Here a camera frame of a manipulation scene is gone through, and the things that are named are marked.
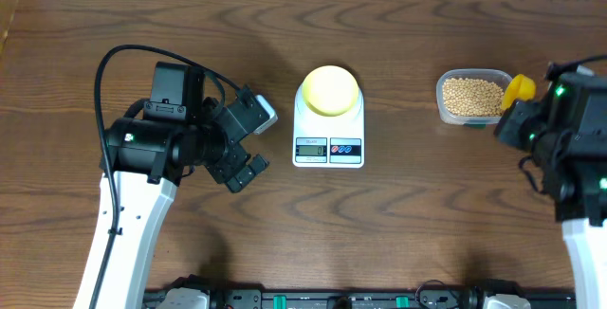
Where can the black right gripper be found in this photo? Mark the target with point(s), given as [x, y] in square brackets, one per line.
[506, 126]

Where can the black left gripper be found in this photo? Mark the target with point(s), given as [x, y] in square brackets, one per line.
[226, 168]

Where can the yellow measuring scoop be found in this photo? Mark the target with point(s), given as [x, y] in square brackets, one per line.
[520, 88]

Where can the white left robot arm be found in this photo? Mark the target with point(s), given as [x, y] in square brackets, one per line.
[158, 142]

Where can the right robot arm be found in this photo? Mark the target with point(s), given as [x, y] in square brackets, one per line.
[564, 135]

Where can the white digital kitchen scale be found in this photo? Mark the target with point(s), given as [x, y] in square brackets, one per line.
[328, 142]

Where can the yellow plastic bowl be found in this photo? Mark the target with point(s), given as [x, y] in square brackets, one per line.
[330, 91]

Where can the green tape strip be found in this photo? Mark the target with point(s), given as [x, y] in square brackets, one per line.
[476, 126]

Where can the soybeans in container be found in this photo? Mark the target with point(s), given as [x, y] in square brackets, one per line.
[468, 97]

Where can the clear plastic container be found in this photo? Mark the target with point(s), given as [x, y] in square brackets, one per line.
[491, 75]

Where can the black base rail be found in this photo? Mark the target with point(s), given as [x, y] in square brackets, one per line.
[195, 292]

